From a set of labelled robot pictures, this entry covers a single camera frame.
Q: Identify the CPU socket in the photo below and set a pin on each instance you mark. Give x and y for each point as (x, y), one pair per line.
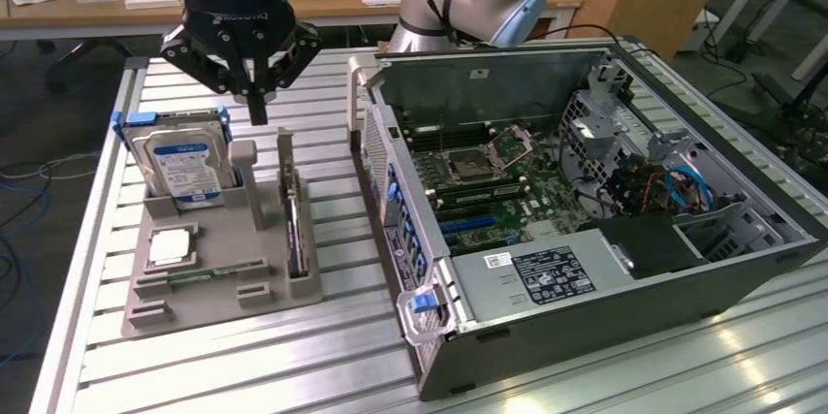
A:
(467, 164)

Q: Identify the black installed RAM stick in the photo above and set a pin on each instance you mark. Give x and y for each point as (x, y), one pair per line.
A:
(482, 197)

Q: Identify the hard disk with blue caddy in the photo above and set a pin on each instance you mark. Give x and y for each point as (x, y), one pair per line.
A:
(182, 167)

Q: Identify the grey power supply unit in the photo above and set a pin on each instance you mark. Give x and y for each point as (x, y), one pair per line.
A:
(493, 288)

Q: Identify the green RAM stick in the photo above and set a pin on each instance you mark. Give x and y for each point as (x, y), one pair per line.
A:
(194, 276)

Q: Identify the open silver drive bracket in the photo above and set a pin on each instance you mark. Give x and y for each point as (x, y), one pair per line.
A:
(711, 227)

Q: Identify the metal socket cover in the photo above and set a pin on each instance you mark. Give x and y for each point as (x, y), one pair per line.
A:
(511, 142)

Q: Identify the blue case latch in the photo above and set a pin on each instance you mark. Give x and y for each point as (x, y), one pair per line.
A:
(425, 302)

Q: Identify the green motherboard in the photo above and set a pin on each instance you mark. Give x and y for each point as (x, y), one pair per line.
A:
(537, 191)

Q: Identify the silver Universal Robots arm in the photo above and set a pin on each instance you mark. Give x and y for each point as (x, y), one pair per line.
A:
(441, 2)

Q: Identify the grey parts rack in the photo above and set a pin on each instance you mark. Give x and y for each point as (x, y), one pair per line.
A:
(214, 307)

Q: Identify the silver CPU chip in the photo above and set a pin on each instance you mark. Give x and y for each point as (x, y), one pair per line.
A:
(170, 246)

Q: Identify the perforated silver disk bay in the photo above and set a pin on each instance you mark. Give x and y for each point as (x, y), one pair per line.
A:
(595, 135)

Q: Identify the blue expansion slot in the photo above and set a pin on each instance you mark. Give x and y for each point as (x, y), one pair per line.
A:
(469, 225)

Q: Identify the open dark PC case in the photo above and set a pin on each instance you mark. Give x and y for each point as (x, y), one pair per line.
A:
(582, 336)

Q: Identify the green graphics card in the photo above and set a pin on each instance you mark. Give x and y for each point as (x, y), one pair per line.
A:
(297, 249)

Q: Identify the black floor stand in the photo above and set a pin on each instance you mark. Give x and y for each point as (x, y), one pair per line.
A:
(802, 108)

